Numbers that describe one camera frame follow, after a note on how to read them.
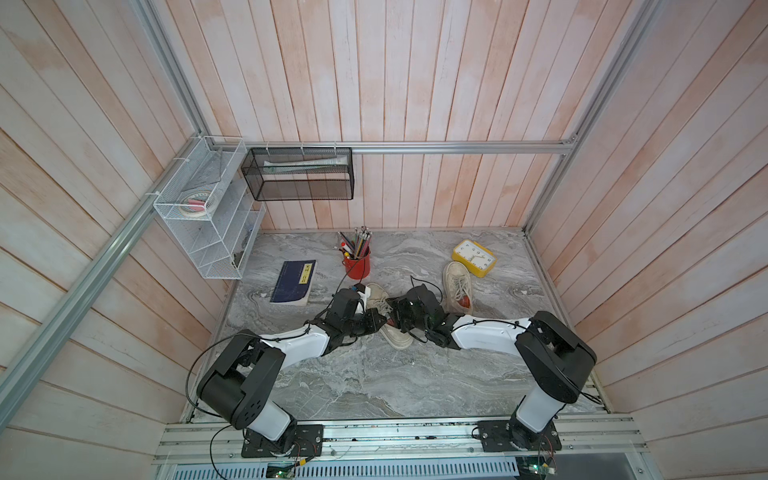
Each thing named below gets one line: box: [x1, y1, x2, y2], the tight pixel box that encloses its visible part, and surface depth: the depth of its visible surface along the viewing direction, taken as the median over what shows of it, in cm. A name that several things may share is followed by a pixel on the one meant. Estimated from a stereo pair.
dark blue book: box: [270, 260, 317, 306], surface depth 106 cm
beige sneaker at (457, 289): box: [442, 261, 473, 315], surface depth 97 cm
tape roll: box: [180, 192, 210, 218], surface depth 75 cm
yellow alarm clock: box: [451, 239, 498, 278], surface depth 110 cm
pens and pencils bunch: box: [337, 226, 373, 259], surface depth 100 cm
